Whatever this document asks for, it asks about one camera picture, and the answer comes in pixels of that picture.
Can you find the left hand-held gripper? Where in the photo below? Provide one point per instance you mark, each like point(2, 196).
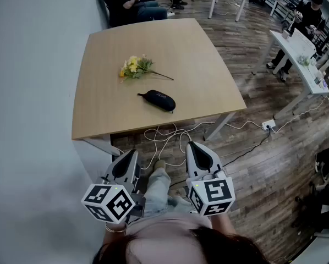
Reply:
point(109, 202)

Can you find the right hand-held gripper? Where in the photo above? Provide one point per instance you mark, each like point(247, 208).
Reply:
point(214, 194)

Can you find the black zippered pouch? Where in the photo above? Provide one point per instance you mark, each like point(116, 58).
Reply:
point(160, 100)

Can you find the person's left forearm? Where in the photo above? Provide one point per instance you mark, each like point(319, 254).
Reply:
point(112, 241)

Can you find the person's right forearm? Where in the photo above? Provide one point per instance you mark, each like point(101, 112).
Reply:
point(222, 224)

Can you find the grey table leg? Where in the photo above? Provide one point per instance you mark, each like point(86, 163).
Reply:
point(101, 144)
point(219, 125)

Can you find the person's beige shoe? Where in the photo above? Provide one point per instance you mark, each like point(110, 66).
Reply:
point(159, 164)

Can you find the person's left leg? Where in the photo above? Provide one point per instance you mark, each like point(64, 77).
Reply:
point(157, 191)

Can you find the person's leg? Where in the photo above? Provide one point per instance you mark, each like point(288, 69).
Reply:
point(157, 191)
point(179, 203)

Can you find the person's right leg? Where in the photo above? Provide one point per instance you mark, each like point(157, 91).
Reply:
point(179, 203)

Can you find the person's pink shirt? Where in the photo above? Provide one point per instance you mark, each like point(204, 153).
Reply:
point(164, 230)

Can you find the white power strip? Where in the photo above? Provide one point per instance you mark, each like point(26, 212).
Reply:
point(268, 124)

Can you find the yellow artificial flower bouquet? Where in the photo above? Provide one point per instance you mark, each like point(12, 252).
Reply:
point(134, 67)

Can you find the black office chair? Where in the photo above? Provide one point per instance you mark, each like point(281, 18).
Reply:
point(318, 202)

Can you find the pale artificial flower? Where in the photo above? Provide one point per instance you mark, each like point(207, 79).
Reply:
point(304, 60)

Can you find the long white table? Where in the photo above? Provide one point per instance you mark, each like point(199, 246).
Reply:
point(302, 54)

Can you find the black chair row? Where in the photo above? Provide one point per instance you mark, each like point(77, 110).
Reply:
point(102, 1)

